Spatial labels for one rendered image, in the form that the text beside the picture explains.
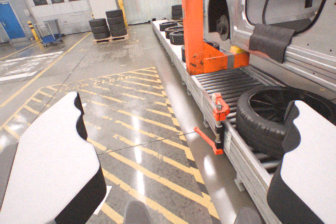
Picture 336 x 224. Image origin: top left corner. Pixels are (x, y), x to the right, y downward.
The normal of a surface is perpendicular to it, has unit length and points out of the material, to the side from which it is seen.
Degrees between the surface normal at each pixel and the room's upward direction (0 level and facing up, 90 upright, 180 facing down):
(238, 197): 0
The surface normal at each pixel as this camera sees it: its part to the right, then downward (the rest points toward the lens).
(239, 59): 0.15, 0.48
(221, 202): -0.11, -0.86
